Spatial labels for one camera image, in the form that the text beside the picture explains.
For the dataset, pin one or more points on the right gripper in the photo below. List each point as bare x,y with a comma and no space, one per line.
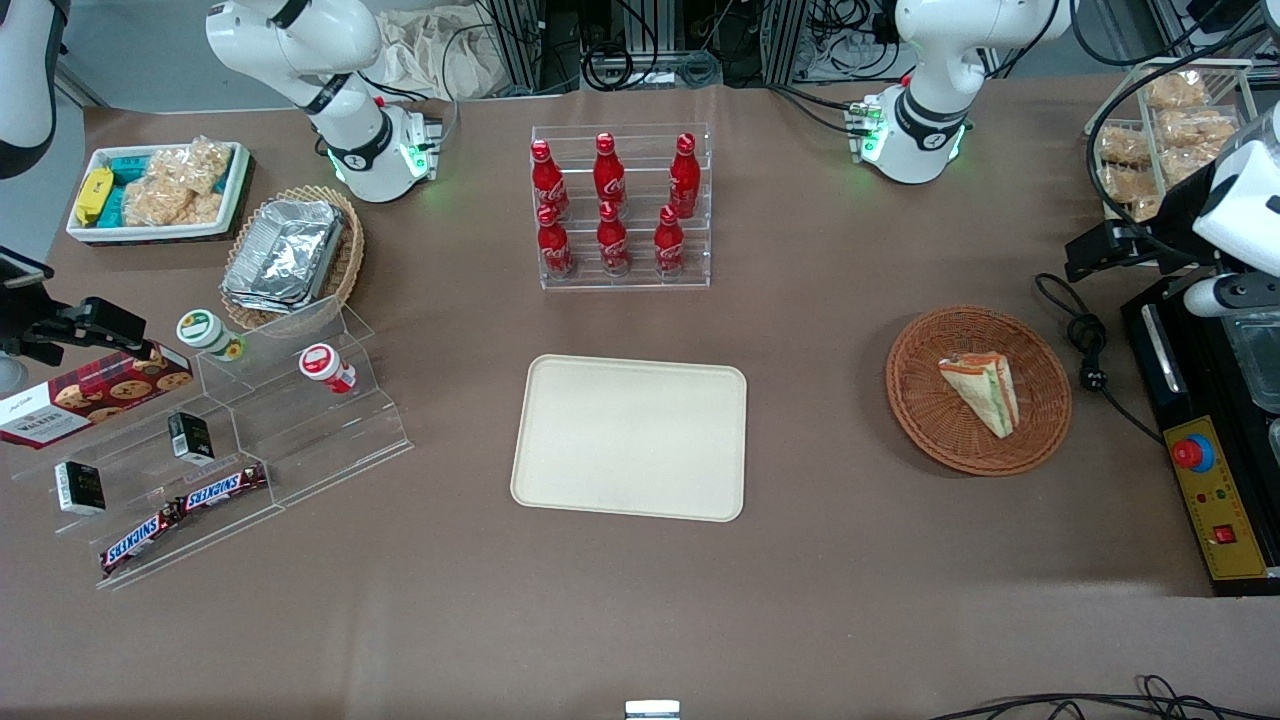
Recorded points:
22,322

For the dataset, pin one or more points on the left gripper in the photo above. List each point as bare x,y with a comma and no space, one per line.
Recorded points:
1168,227

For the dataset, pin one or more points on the triangle sandwich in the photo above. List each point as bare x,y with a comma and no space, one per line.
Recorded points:
985,390

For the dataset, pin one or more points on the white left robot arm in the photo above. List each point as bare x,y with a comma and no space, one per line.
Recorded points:
935,100

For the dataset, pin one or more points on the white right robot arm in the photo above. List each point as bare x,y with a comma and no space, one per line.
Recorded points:
300,40

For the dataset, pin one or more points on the round brown wicker basket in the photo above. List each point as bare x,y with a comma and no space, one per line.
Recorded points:
930,400

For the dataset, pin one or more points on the oval tan wicker basket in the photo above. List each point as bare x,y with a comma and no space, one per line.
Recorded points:
349,262

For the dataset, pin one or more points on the beige rectangular tray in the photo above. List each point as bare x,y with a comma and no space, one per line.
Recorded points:
628,437

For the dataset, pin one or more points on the red cookie box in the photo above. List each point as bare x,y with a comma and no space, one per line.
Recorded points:
95,397

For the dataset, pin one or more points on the small black box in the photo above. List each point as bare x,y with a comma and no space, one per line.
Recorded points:
80,487
190,437

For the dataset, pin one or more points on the bagged fried snack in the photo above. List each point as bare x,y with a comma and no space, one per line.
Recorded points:
1128,183
1124,147
1180,162
1176,92
1195,127

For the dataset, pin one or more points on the red emergency stop button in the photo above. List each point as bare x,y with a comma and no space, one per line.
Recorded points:
1190,454

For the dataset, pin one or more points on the teal snack pack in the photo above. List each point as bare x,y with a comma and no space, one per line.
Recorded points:
128,164
112,210

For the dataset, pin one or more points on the yellow snack pack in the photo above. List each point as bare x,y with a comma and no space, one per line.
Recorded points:
93,195

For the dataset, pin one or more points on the white rectangular snack bin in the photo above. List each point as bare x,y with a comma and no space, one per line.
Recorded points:
150,232

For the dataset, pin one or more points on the green lid cup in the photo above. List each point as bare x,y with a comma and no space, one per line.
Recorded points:
205,332

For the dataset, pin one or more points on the snickers bar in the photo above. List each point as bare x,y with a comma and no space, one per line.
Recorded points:
140,540
225,487

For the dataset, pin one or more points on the rice cracker bag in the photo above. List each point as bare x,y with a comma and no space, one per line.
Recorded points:
165,206
192,165

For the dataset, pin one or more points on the black machine with yellow panel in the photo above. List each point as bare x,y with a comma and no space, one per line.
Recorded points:
1215,540

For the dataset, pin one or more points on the clear acrylic step display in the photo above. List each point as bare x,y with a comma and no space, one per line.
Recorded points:
300,440

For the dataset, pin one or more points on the silver foil container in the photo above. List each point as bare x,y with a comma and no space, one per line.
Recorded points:
285,255

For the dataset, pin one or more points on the red lid cup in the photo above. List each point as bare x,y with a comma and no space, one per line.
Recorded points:
324,365

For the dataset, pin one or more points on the crumpled beige cloth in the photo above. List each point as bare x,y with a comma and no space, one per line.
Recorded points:
430,55

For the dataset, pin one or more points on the red cola bottle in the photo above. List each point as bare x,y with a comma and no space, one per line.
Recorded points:
684,180
609,176
554,248
612,245
548,182
668,247

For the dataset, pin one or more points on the clear acrylic bottle rack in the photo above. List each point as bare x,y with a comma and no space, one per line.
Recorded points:
640,281

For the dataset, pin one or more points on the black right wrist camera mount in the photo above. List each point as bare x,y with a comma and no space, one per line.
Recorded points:
100,320

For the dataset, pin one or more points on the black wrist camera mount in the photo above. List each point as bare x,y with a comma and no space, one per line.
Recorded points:
1100,247
100,320

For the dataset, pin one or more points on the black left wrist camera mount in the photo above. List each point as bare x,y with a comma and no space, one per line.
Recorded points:
1100,247

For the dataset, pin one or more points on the aluminium profile frame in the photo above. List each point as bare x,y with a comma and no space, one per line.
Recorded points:
520,45
785,40

